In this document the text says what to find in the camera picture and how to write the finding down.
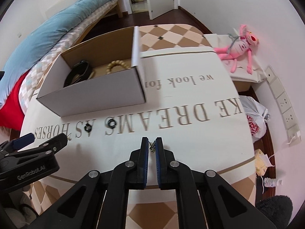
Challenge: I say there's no wooden bead bracelet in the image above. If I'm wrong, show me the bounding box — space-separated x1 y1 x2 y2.
105 60 132 75

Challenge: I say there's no light blue duvet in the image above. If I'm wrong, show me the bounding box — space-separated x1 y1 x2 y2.
1 0 112 106

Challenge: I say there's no white wall socket strip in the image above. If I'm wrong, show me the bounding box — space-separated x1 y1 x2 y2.
265 66 301 145

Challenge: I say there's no white plastic bag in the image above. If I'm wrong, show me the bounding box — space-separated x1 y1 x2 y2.
239 96 270 143

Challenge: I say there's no red blanket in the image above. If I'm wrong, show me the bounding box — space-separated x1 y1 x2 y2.
1 71 29 131

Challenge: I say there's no patterned table cloth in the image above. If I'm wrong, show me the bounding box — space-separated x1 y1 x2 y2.
20 23 257 229

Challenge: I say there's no pink panther plush toy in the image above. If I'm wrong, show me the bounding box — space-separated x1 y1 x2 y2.
214 24 259 74

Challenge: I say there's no black smart band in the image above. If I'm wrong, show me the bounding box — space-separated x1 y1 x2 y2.
63 60 95 87

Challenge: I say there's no white cardboard box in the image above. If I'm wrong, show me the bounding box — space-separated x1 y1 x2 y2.
37 26 146 117

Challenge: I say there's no brown cardboard box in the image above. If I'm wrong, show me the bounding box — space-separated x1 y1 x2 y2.
233 81 251 92

